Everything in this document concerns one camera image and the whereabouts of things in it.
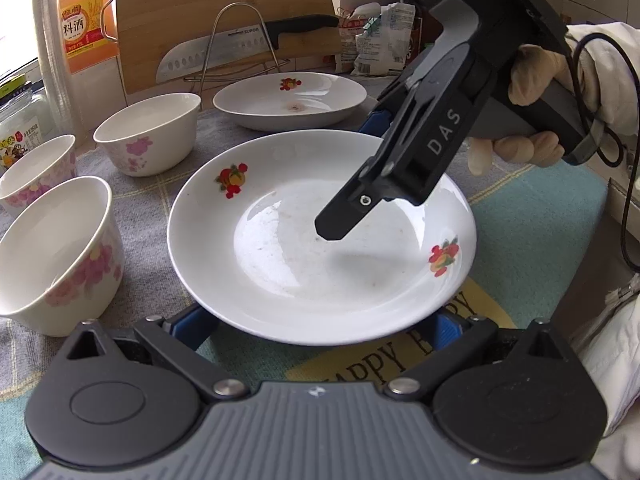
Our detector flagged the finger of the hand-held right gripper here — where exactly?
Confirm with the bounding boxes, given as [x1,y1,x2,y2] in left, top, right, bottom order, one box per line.
[357,71,418,137]
[315,80,431,242]

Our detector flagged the orange cooking wine bottle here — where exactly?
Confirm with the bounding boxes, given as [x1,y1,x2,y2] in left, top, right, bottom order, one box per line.
[56,0,119,75]

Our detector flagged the clear jar yellow label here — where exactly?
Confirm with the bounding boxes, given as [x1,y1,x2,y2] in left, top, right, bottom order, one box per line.
[0,94,68,175]

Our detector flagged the white bowl pink flowers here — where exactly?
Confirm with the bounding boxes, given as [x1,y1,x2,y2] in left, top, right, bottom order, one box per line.
[0,134,77,219]
[93,92,202,177]
[0,176,126,337]

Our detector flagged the black handled kitchen knife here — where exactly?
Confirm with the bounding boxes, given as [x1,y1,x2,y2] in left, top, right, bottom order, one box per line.
[156,14,340,85]

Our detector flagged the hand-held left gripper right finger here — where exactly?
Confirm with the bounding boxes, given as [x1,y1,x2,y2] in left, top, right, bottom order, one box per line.
[385,310,576,403]

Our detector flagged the red and white snack packet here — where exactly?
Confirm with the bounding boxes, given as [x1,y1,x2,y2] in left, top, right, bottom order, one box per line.
[334,5,375,75]

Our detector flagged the stack of clear plastic cups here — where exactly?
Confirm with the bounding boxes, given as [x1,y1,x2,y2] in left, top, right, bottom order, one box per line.
[31,0,85,142]

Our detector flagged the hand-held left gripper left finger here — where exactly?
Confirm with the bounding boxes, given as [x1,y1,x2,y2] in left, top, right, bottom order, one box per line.
[52,305,248,403]

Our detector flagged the metal wire rack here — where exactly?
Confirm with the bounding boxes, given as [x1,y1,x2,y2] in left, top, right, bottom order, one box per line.
[182,2,292,97]

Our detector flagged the person's white jacket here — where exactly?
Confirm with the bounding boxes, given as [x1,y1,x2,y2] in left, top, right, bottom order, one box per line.
[575,280,640,480]

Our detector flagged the person's right hand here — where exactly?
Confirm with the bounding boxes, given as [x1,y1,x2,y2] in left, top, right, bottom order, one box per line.
[467,42,576,177]

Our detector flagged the person's right forearm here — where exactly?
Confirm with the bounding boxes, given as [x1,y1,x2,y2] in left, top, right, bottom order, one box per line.
[565,21,640,137]

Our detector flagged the white fruit print plate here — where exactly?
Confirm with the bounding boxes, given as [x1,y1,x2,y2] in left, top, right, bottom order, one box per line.
[213,72,368,132]
[167,130,477,347]

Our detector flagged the black cable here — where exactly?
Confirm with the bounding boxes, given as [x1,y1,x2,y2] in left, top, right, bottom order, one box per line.
[570,34,640,277]

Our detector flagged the white and green snack packet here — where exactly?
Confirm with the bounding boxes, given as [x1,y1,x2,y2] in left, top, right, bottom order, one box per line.
[352,2,417,77]

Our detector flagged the bamboo cutting board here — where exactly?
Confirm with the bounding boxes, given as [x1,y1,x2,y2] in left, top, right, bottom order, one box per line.
[114,0,342,97]

